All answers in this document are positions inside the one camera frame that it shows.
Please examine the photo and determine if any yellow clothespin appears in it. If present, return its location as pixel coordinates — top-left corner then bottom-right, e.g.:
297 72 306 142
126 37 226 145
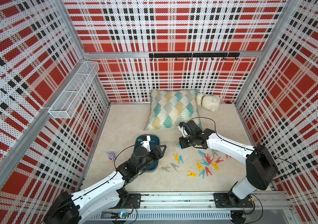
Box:
211 161 219 170
197 162 204 172
187 170 197 177
173 153 179 162

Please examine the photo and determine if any grey clothespin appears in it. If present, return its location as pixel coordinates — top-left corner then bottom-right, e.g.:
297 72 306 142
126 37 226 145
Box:
161 167 170 172
171 162 179 171
211 149 218 157

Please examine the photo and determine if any white wire mesh shelf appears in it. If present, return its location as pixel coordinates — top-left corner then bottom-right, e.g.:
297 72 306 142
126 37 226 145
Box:
49 61 99 119

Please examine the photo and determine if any green circuit board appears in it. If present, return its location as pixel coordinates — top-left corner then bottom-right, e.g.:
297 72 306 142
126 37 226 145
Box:
111 211 131 219

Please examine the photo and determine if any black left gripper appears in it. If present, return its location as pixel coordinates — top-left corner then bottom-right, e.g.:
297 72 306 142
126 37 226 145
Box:
137 145 166 172

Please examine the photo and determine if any white plush teddy bear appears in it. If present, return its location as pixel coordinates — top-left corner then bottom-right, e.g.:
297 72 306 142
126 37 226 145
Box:
196 93 221 112

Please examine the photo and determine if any purple small toy figure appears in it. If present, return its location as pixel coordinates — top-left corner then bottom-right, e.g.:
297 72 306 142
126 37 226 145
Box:
107 152 116 162

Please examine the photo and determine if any red clothespin front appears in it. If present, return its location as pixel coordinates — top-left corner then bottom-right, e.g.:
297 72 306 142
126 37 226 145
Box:
205 167 212 176

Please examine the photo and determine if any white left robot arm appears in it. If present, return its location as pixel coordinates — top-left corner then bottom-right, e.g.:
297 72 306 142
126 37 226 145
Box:
41 145 166 224

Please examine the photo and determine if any teal clothespin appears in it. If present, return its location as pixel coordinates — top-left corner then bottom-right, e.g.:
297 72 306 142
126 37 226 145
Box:
198 150 207 158
199 170 206 179
178 155 184 164

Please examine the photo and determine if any yellow clothespin front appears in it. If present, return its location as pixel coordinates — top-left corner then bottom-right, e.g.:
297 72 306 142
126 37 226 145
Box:
187 170 197 177

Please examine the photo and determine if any patterned teal gold pillow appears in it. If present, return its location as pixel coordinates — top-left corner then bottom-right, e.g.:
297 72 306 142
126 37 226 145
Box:
144 89 202 131

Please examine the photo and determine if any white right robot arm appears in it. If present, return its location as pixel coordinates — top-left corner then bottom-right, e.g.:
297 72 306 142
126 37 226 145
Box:
178 120 278 204

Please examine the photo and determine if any black wall hook rail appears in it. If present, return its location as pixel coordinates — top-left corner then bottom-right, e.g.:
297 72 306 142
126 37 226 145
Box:
149 52 240 59

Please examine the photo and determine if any teal clothespin front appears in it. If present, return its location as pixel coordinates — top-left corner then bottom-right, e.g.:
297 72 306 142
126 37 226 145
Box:
199 170 206 179

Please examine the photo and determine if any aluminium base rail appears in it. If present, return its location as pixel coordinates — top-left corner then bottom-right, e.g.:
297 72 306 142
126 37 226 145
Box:
90 191 297 224

